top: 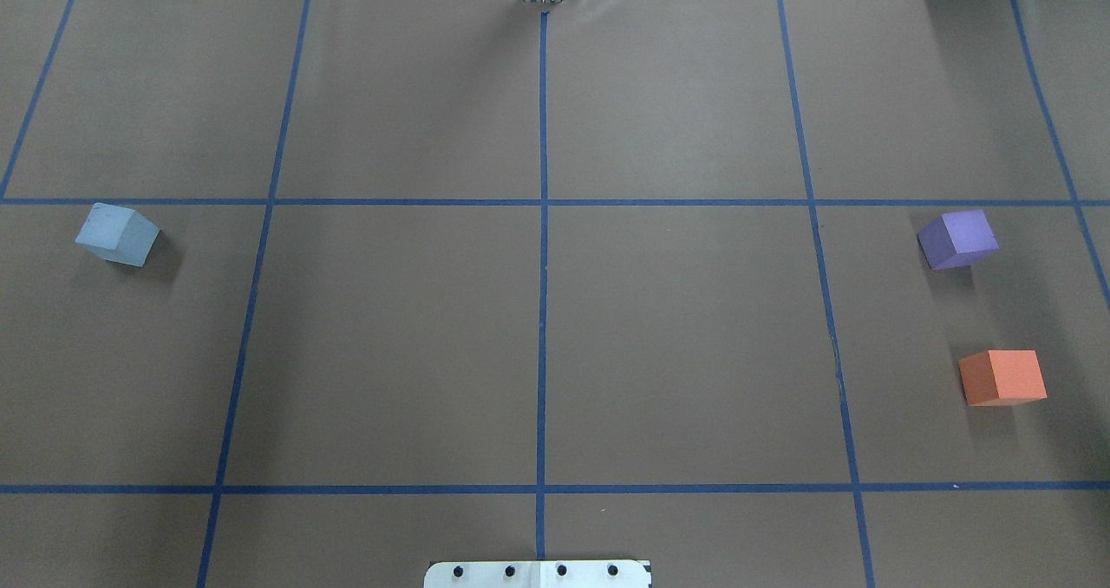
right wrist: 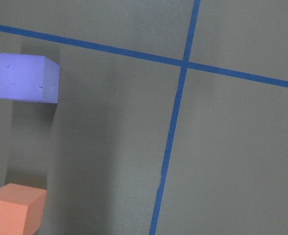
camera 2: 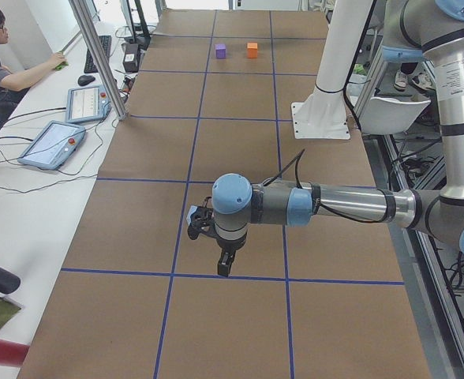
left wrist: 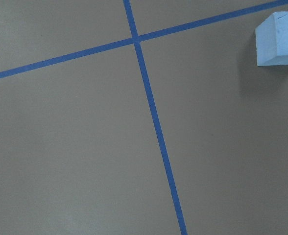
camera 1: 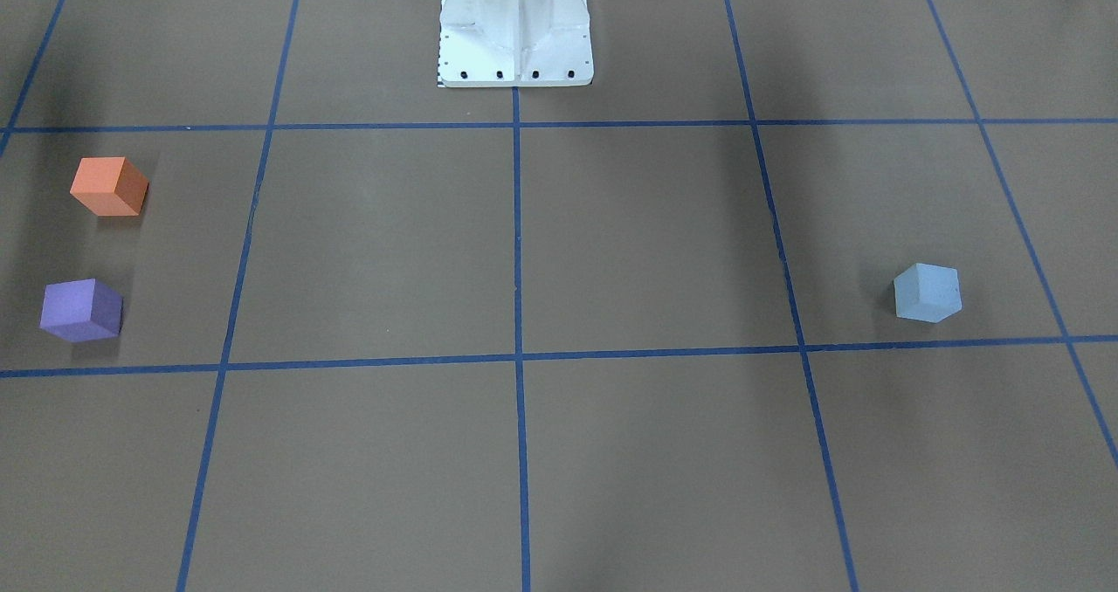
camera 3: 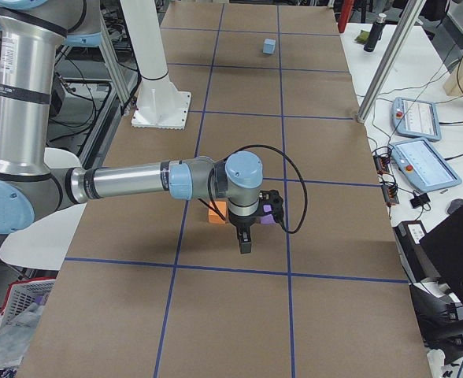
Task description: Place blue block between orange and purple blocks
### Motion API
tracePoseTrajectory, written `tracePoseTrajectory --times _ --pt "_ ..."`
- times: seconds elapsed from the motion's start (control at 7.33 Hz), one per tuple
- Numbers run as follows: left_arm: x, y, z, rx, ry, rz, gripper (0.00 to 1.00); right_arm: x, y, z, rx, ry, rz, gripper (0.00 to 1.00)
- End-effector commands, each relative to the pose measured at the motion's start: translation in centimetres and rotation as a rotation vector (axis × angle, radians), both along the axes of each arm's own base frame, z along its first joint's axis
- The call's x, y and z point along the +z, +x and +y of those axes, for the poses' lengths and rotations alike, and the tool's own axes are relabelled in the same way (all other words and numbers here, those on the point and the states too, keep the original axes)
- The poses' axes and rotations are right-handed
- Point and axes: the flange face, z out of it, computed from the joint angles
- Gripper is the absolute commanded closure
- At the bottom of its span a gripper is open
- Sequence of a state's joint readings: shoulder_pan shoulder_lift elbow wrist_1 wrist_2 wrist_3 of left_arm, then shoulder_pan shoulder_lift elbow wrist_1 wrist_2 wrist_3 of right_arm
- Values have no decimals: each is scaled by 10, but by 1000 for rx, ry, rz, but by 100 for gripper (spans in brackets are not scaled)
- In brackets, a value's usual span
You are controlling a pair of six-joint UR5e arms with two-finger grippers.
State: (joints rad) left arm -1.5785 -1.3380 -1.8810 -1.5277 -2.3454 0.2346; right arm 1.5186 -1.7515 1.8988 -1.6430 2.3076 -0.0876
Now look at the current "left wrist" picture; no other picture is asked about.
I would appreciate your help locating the light blue foam block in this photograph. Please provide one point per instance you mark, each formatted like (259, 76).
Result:
(272, 40)

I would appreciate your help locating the brown paper table cover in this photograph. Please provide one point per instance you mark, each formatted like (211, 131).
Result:
(140, 117)

